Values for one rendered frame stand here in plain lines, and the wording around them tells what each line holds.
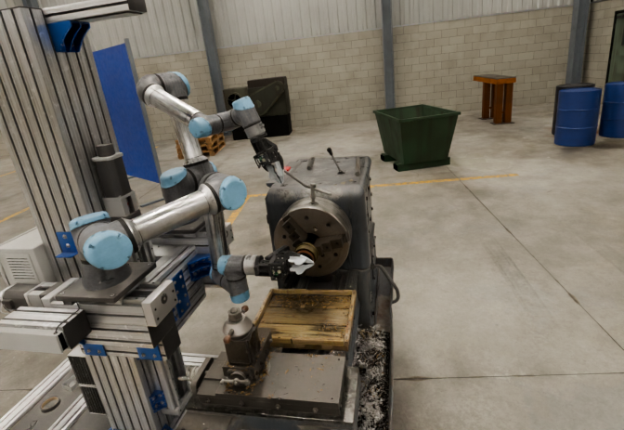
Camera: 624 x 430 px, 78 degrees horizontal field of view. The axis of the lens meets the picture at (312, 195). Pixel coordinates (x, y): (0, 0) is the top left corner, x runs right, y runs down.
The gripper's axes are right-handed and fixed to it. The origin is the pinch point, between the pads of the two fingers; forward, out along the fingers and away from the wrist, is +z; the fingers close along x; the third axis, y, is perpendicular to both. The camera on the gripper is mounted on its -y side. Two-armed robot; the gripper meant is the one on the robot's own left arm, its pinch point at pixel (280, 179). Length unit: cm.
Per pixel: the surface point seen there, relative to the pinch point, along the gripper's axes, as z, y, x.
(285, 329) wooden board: 44, 36, -9
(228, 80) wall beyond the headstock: -150, -943, -392
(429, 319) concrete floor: 147, -89, 20
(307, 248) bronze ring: 24.7, 18.9, 5.4
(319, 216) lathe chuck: 18.2, 7.3, 11.1
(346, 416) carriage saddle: 49, 73, 18
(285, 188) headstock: 7.1, -12.5, -5.0
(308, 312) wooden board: 46, 26, -3
